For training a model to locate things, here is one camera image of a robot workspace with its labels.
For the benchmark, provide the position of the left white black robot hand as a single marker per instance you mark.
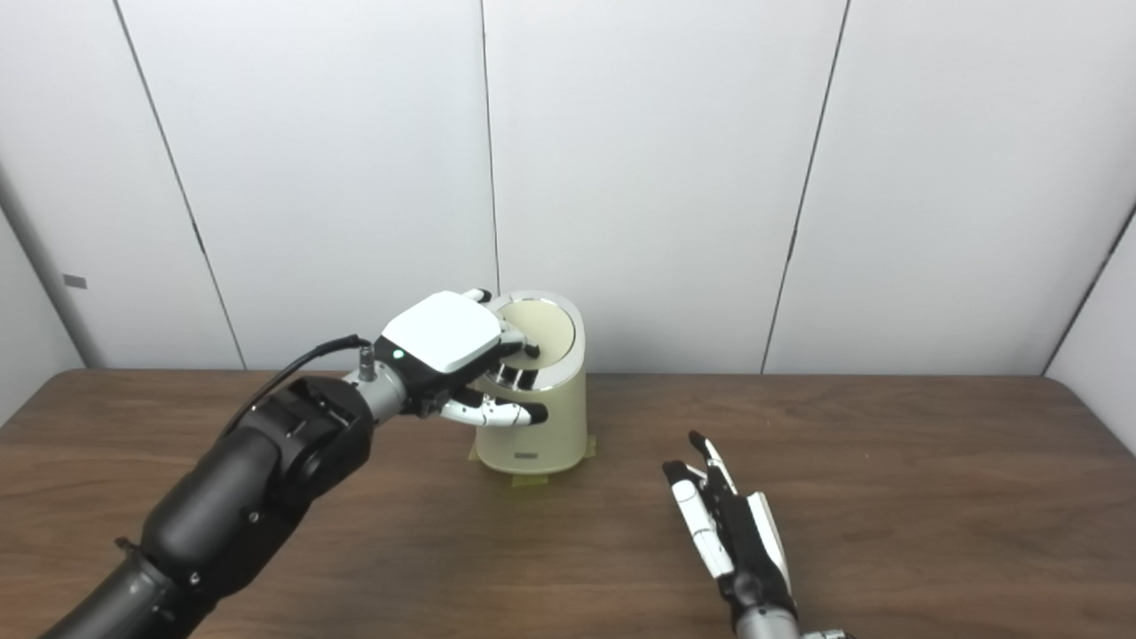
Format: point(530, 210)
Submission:
point(439, 337)

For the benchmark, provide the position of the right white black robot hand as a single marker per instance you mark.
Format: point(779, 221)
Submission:
point(741, 541)

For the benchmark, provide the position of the round cream bin lid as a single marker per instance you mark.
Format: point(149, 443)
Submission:
point(550, 327)

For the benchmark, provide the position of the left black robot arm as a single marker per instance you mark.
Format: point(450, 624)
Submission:
point(240, 506)

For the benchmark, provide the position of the cream-colored bin body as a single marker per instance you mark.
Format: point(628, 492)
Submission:
point(555, 426)

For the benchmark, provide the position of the small gray wall label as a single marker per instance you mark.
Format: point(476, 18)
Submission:
point(74, 281)

